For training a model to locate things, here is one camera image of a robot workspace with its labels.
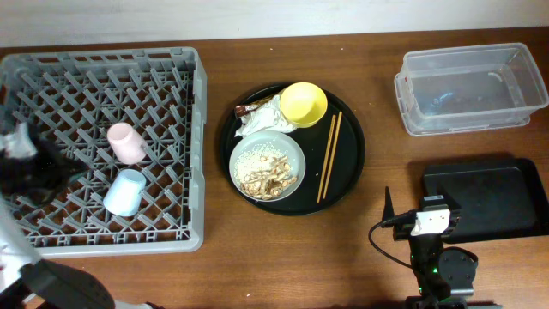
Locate round black tray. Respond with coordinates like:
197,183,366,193
245,91,365,215

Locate food scraps on plate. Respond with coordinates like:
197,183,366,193
233,143,299,201

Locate crumpled white napkin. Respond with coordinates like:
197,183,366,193
234,94,297,137

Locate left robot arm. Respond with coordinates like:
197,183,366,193
1,122,155,309

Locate right wooden chopstick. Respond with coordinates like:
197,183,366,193
321,112,342,199

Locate left wooden chopstick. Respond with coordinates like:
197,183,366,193
317,115,336,203

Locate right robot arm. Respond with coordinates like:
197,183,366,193
368,188,499,309

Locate grey plate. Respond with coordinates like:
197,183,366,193
228,131,306,203

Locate grey plastic dishwasher rack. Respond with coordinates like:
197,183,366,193
1,47,207,258

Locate wooden chopstick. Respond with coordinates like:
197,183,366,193
321,112,342,199
317,115,336,203

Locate yellow bowl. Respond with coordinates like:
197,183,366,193
280,82,328,128

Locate pink cup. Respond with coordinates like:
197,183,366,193
107,122,147,165

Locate black rectangular bin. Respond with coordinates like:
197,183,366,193
422,158,548,244

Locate light blue cup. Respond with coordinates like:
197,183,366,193
103,169,146,216

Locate clear plastic bin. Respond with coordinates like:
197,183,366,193
394,43,548,136

